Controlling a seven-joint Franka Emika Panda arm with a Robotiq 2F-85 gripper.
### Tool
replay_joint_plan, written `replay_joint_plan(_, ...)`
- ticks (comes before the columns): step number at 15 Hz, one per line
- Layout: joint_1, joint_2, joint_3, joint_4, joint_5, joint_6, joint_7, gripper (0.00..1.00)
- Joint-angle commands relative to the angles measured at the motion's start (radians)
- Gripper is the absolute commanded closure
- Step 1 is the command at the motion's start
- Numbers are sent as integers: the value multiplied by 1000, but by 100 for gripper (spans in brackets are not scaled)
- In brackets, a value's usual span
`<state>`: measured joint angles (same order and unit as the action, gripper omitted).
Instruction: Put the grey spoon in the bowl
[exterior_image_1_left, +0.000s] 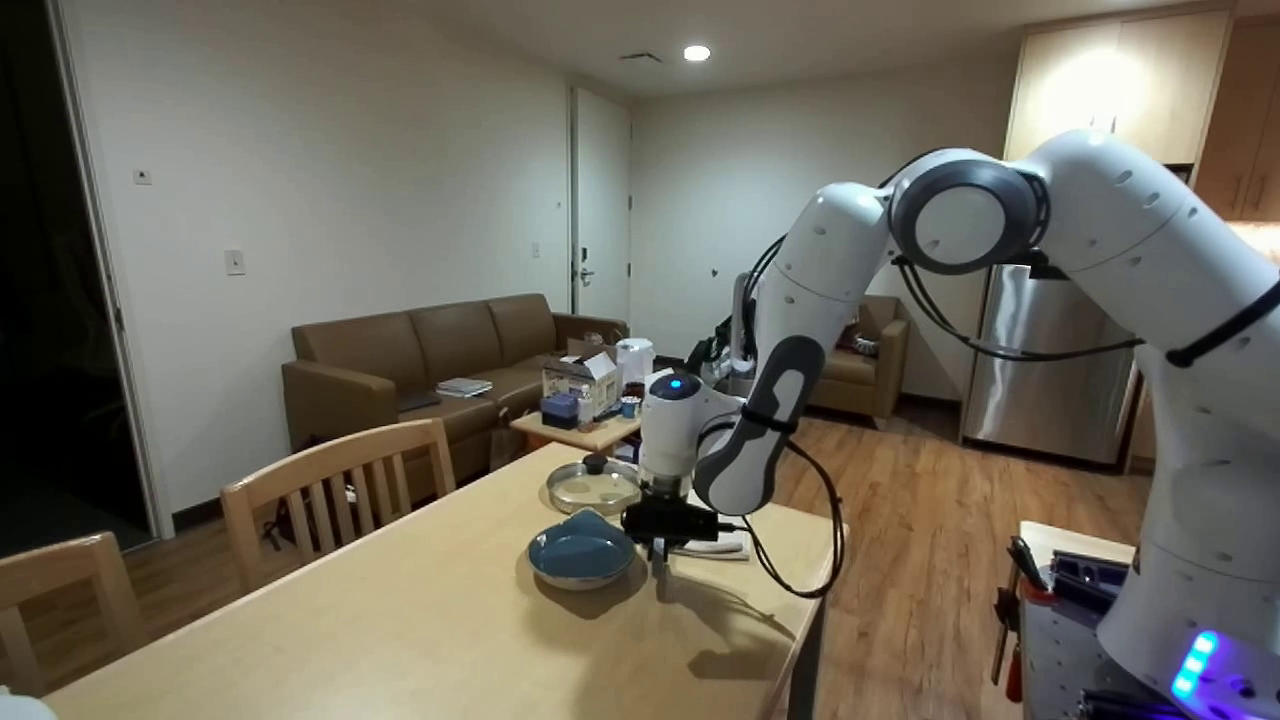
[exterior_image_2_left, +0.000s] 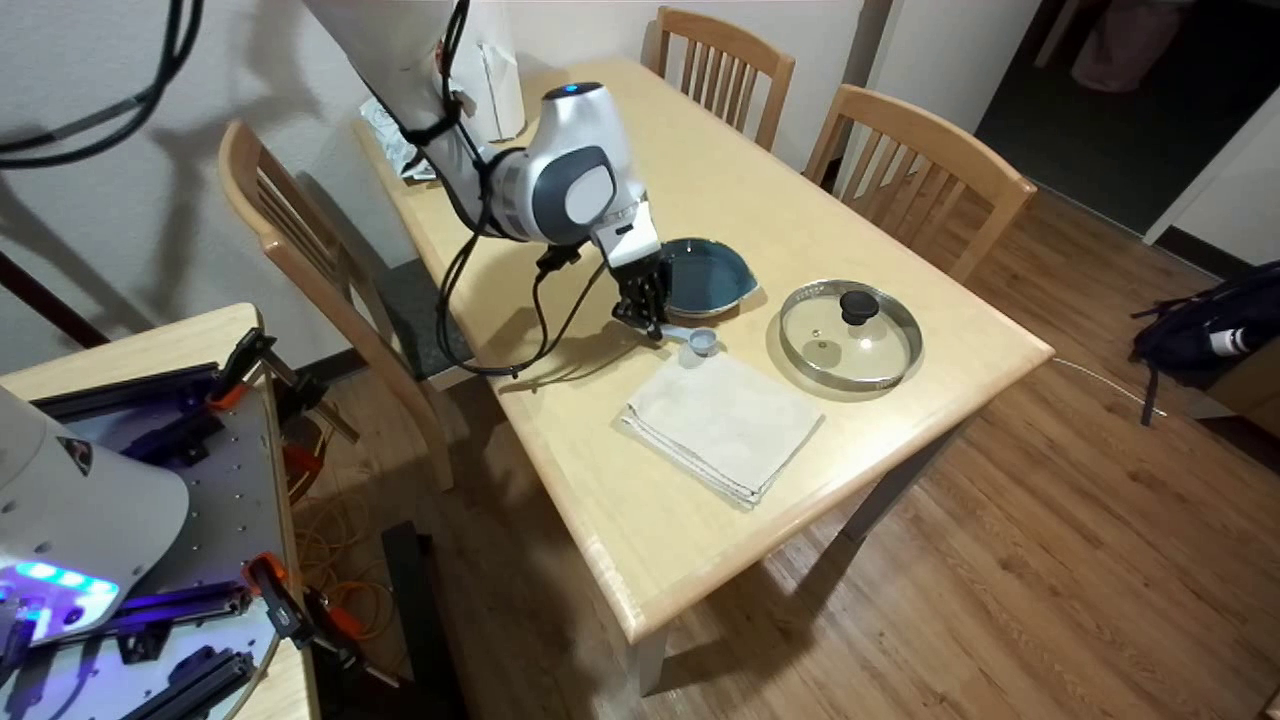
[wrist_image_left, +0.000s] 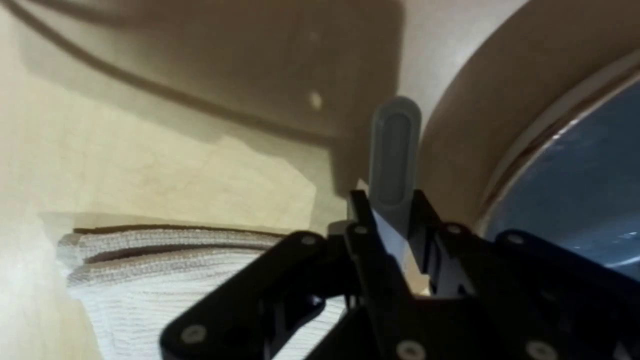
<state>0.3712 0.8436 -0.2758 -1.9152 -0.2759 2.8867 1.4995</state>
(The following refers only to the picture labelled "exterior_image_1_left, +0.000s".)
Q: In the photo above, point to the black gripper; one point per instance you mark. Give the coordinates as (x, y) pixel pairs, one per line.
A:
(670, 517)

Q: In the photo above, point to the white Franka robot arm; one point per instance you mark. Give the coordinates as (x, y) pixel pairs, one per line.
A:
(1203, 401)

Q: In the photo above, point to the blue speckled bowl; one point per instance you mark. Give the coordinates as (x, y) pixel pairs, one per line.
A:
(578, 555)

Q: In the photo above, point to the glass pot lid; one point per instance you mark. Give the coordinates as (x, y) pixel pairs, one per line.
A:
(584, 487)

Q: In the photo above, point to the light wooden coffee table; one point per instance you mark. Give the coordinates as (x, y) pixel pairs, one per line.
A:
(584, 433)

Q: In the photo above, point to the clear plastic container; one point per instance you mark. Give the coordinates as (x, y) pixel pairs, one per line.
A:
(581, 394)

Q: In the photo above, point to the white kettle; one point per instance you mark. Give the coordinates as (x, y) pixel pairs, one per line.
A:
(635, 360)

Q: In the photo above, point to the dark bags pile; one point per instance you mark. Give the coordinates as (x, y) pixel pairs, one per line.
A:
(704, 350)

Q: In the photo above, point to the papers stack on sofa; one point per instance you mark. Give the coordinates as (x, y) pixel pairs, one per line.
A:
(463, 391)

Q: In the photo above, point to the brown armchair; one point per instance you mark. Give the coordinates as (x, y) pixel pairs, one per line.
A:
(866, 381)

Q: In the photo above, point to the brown leather sofa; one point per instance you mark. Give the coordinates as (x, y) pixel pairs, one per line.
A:
(401, 360)

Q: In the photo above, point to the wooden slat-back chair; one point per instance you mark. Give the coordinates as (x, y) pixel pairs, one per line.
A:
(335, 487)
(62, 586)

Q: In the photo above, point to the white door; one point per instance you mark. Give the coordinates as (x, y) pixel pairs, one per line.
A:
(602, 215)

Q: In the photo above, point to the stainless steel refrigerator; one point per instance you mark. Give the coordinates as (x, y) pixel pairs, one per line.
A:
(1054, 401)

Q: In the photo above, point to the ceiling air vent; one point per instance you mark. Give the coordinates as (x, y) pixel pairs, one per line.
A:
(643, 56)

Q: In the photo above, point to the round ceiling light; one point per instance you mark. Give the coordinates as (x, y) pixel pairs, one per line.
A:
(698, 54)

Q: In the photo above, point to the white rounded object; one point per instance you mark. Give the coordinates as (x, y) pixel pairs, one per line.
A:
(22, 711)

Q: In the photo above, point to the light wooden kitchen cabinets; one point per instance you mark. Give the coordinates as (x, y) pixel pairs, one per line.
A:
(1112, 86)

